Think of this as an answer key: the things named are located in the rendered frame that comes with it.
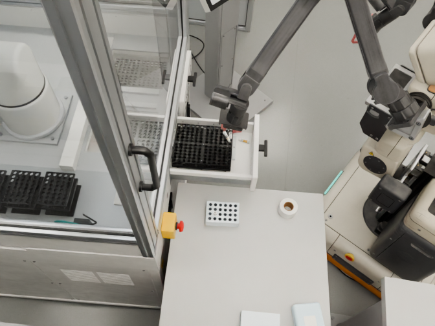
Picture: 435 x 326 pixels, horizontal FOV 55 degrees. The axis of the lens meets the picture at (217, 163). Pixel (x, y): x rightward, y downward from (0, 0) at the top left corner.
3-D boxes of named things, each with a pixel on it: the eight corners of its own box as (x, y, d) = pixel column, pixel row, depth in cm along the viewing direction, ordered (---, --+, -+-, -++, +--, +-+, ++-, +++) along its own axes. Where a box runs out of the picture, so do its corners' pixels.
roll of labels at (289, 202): (292, 200, 164) (294, 196, 161) (298, 217, 161) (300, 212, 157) (275, 204, 163) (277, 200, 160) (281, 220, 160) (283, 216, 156)
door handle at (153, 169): (162, 185, 99) (154, 142, 83) (160, 195, 98) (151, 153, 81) (141, 184, 99) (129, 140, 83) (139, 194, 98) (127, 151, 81)
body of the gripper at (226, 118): (220, 109, 149) (224, 98, 142) (248, 115, 150) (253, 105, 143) (217, 125, 146) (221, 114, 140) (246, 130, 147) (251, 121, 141)
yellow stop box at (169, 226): (178, 220, 150) (178, 212, 144) (176, 239, 146) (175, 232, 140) (164, 219, 150) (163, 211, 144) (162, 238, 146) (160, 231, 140)
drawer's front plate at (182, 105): (191, 67, 190) (191, 49, 180) (184, 118, 175) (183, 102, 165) (188, 66, 190) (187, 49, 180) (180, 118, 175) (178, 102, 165)
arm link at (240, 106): (247, 110, 135) (252, 96, 138) (227, 103, 135) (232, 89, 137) (243, 120, 141) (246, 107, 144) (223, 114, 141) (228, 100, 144)
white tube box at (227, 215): (238, 206, 162) (239, 202, 159) (237, 227, 158) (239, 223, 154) (206, 205, 162) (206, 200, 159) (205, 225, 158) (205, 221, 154)
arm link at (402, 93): (409, 99, 129) (404, 94, 134) (393, 72, 126) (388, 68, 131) (381, 115, 132) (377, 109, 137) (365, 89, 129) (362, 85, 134)
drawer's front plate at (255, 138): (256, 129, 174) (259, 113, 164) (254, 191, 159) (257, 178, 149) (252, 129, 174) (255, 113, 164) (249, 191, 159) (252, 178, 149)
